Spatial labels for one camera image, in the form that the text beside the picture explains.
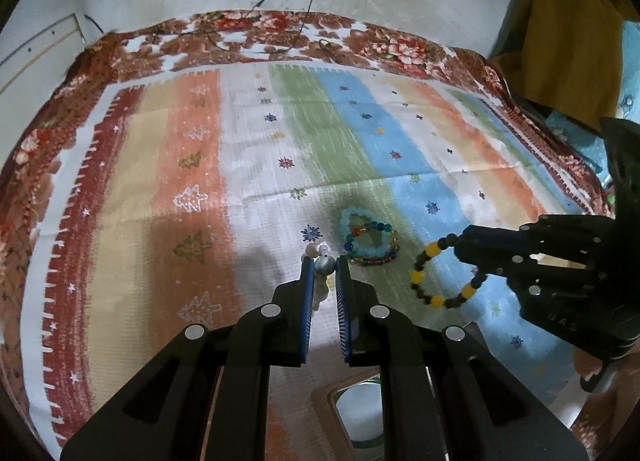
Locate light blue printed cloth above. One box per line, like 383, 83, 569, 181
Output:
544, 21, 640, 194

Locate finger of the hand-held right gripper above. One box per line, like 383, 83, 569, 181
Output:
452, 222, 547, 256
456, 250, 545, 295

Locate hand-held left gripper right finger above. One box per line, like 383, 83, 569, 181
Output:
334, 255, 591, 461

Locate multicolour bead bracelet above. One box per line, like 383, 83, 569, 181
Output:
343, 222, 402, 268

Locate yellow and black bead bracelet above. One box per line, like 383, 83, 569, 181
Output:
409, 233, 494, 310

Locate striped colourful blanket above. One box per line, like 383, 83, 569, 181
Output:
0, 9, 617, 461

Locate rectangular metal tin box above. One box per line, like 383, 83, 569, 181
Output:
310, 373, 392, 461

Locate mustard yellow garment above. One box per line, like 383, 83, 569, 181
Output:
491, 0, 640, 135

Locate white pearl bracelet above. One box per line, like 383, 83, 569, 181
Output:
302, 240, 335, 313

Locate white bed headboard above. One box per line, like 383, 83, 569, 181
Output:
0, 13, 89, 98

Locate light blue bead bracelet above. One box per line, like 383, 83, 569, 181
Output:
338, 208, 402, 268

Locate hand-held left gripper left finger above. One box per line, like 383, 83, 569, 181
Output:
60, 255, 322, 461

